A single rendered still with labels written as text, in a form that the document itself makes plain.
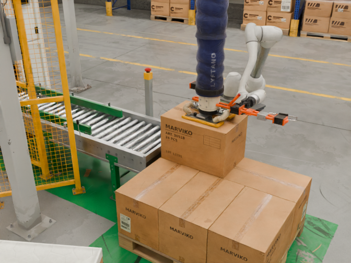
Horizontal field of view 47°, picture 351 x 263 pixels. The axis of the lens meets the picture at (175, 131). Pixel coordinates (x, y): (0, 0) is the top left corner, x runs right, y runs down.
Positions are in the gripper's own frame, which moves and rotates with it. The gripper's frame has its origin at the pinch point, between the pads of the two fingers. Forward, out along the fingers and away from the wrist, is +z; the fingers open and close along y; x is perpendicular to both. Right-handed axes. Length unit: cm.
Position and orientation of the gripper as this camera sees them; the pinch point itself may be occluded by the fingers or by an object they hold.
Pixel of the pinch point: (238, 109)
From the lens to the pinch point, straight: 312.0
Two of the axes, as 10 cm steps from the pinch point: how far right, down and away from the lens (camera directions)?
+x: -8.1, -2.6, 5.3
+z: -5.9, 3.6, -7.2
